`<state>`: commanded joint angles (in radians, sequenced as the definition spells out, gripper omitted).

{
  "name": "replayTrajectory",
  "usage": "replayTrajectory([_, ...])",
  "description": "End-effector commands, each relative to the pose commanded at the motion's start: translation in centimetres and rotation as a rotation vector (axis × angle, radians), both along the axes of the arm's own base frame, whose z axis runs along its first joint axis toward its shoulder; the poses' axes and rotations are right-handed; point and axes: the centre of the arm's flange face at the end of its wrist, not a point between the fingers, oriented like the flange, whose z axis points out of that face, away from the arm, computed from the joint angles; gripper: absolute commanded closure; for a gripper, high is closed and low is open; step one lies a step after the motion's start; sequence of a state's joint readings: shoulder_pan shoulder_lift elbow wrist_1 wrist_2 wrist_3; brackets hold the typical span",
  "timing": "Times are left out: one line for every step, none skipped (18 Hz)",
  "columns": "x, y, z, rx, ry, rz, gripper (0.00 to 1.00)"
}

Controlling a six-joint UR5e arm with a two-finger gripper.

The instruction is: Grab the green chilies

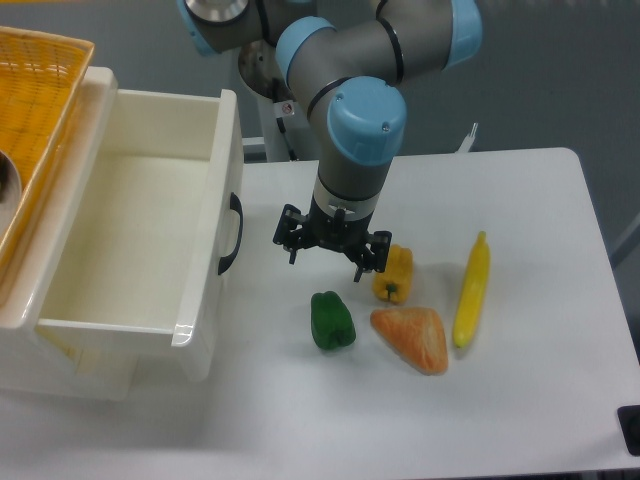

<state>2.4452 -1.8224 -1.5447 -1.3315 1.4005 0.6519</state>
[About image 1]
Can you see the black object at table edge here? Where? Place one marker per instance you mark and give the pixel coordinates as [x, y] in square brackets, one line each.
[629, 420]

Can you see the orange triangular bread slice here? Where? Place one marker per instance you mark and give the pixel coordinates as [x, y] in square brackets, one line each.
[416, 334]

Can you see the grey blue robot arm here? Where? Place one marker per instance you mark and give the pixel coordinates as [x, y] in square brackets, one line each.
[346, 83]

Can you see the green bell pepper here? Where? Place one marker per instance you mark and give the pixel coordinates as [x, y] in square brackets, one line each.
[332, 325]

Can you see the white bracket behind table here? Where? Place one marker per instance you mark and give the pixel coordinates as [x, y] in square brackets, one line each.
[469, 140]

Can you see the yellow woven basket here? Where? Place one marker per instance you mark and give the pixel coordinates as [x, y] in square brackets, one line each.
[40, 77]

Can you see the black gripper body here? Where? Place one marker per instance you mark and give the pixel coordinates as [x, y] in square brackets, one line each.
[336, 230]

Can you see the yellow banana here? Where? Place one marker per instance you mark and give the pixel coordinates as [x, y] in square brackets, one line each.
[472, 293]

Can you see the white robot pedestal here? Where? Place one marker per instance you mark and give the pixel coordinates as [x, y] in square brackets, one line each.
[286, 132]

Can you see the white open drawer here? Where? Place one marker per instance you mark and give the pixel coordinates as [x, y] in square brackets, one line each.
[152, 226]

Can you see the yellow bell pepper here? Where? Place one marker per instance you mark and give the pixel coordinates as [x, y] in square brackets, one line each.
[394, 284]

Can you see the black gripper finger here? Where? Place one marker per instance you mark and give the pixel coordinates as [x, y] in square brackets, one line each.
[370, 253]
[292, 232]

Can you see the white drawer cabinet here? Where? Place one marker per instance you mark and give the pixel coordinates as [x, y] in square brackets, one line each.
[34, 357]

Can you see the black drawer handle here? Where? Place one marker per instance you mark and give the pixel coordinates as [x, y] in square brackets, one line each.
[235, 227]

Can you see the metal bowl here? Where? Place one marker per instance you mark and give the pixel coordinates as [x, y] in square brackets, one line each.
[11, 192]

